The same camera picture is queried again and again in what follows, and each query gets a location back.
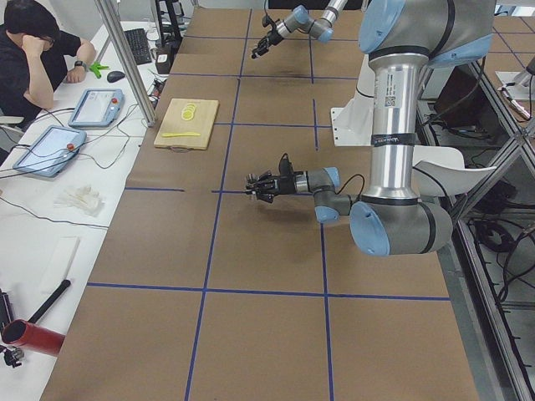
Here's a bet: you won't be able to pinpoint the near teach pendant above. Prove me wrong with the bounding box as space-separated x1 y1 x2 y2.
13 125 87 178

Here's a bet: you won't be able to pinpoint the green plastic clamp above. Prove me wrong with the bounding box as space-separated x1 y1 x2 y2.
89 61 110 79

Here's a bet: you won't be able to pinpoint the white foam block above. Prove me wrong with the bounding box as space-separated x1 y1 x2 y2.
38 236 79 294

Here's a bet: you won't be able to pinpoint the black handled tool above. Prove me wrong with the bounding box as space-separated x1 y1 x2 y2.
28 279 71 324

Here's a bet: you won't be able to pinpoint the black keyboard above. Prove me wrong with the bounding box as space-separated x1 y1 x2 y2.
124 28 152 65

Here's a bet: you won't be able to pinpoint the steel jigger measuring cup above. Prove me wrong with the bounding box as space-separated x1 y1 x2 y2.
245 183 258 194

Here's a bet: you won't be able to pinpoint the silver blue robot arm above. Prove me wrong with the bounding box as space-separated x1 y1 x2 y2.
246 1 496 256
251 0 347 59

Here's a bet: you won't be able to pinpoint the seated person in black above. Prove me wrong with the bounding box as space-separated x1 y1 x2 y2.
1 1 96 129

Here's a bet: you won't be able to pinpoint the yellow plastic knife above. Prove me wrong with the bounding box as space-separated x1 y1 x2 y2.
161 131 201 138

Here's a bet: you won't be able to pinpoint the red cylinder bottle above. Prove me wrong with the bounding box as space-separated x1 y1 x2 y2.
1 319 65 357

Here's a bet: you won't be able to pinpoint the black computer mouse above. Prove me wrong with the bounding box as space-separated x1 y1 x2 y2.
106 71 125 84

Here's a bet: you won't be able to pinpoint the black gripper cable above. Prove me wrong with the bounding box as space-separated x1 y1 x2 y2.
334 173 367 197

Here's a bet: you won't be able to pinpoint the far teach pendant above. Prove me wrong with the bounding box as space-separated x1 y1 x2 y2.
69 89 125 129

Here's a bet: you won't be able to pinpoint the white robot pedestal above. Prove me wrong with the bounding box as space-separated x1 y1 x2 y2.
331 54 375 147

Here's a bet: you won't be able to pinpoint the white cloth gloves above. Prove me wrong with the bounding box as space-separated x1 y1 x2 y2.
53 185 104 216

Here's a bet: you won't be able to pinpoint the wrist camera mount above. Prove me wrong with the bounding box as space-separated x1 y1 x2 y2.
262 13 276 28
278 153 294 177

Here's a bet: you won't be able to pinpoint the aluminium frame post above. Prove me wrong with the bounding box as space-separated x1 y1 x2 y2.
94 0 155 127

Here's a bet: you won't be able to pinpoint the bamboo cutting board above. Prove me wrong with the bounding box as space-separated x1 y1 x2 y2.
154 99 219 150

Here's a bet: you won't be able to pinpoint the teach pendant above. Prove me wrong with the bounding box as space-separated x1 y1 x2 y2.
13 125 87 178
69 89 125 129

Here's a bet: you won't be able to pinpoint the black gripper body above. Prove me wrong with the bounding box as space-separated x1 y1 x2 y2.
267 175 298 196
265 25 285 43

